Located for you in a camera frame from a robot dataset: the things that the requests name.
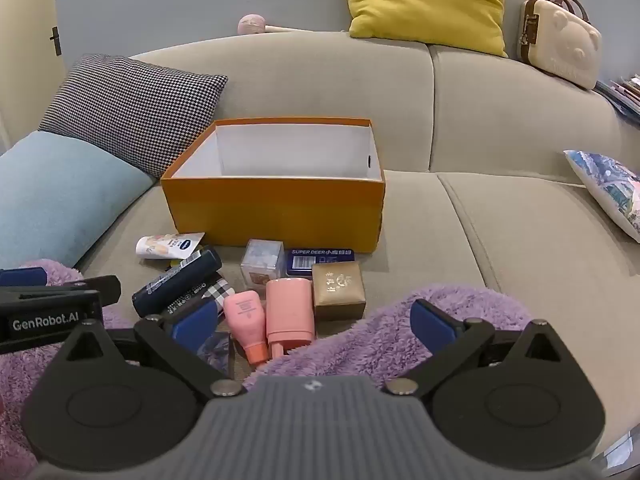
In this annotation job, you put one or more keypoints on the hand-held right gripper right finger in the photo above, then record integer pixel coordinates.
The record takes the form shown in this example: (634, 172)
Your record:
(432, 322)

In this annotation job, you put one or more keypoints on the large pink bottle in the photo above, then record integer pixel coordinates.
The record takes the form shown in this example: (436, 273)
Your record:
(290, 310)

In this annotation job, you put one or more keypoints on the printed picture pillow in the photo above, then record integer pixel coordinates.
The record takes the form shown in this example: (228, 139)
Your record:
(610, 185)

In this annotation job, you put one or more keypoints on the orange cardboard box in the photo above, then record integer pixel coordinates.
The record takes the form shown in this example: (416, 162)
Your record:
(275, 210)

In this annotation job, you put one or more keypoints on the dark blue tube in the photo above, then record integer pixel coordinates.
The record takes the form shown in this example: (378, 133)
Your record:
(175, 282)

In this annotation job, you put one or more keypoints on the white cream tube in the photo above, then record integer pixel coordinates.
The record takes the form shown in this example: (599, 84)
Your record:
(160, 246)

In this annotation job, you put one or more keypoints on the clear plastic box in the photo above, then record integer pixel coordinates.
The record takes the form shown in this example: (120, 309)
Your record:
(262, 265)

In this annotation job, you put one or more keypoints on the beige sofa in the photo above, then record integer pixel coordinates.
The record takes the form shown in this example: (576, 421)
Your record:
(500, 210)

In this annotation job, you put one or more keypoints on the houndstooth pillow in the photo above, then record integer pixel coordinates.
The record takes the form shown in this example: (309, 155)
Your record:
(130, 105)

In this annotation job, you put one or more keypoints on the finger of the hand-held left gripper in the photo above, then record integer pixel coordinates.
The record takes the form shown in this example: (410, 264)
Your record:
(22, 277)
(95, 289)

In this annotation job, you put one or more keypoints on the dark picture card box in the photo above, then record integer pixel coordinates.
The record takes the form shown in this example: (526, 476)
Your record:
(220, 352)

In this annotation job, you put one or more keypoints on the plaid case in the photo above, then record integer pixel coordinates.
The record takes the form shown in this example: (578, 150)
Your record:
(220, 292)

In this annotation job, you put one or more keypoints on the blue tin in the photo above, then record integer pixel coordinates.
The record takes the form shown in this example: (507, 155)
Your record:
(320, 259)

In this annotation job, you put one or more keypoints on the pink round massage hammer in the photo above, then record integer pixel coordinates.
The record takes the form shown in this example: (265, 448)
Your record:
(250, 25)

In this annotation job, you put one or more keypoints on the purple fluffy blanket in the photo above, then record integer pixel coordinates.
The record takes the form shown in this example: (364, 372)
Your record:
(375, 340)

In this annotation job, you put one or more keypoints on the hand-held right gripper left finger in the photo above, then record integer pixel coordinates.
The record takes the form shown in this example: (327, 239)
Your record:
(192, 322)

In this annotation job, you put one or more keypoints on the yellow pillow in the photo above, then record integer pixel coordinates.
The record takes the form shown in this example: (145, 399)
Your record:
(425, 0)

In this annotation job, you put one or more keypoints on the stack of magazines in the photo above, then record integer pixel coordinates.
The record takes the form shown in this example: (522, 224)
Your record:
(625, 95)

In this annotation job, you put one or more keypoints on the gold gift box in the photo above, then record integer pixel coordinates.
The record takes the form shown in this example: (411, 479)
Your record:
(337, 285)

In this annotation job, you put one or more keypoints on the light blue pillow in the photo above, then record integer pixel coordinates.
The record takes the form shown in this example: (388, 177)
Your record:
(60, 195)

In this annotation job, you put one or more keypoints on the cream bear suitcase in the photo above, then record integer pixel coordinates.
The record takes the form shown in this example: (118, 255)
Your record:
(565, 45)

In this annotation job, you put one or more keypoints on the small pink bottle orange cap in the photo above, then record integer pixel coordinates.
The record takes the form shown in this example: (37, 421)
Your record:
(245, 317)

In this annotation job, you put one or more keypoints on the cream door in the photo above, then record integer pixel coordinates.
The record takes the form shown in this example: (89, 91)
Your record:
(25, 60)

